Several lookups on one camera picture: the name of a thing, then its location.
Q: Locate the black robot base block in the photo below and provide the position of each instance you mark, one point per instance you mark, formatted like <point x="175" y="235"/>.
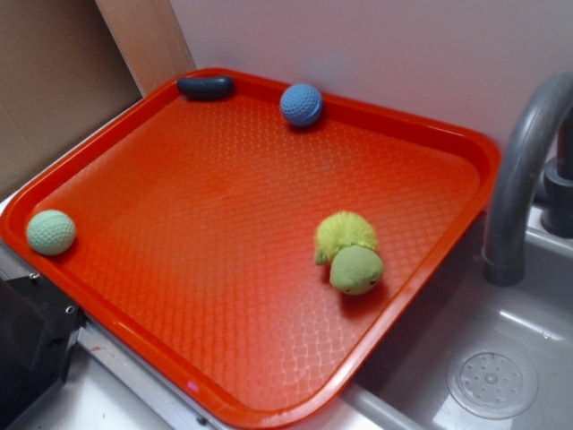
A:
<point x="39" y="329"/>

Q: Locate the blue dimpled ball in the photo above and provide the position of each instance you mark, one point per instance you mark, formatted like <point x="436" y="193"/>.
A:
<point x="301" y="105"/>

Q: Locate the green dimpled ball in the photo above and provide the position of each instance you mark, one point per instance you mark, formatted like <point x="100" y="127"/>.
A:
<point x="50" y="232"/>

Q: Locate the orange plastic tray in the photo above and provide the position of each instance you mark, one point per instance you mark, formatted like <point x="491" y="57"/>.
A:
<point x="195" y="225"/>

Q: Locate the green plush turtle toy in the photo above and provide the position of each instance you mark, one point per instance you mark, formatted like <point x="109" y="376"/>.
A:
<point x="347" y="243"/>

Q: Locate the dark grey bean-shaped object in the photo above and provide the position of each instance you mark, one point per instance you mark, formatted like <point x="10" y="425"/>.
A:
<point x="206" y="88"/>

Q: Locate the grey curved faucet spout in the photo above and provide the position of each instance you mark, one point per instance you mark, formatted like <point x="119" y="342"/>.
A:
<point x="532" y="143"/>

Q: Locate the light wooden board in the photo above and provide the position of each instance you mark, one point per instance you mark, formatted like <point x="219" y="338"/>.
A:
<point x="150" y="40"/>

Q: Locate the grey plastic sink basin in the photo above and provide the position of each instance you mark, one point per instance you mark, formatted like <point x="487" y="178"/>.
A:
<point x="403" y="385"/>

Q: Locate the brown cardboard panel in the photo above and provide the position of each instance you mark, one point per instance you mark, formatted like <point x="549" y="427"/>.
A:
<point x="62" y="78"/>

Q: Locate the round sink drain cover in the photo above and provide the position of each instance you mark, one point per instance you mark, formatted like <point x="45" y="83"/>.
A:
<point x="492" y="381"/>

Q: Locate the dark grey faucet handle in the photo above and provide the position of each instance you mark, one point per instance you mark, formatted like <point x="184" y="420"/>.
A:
<point x="557" y="179"/>

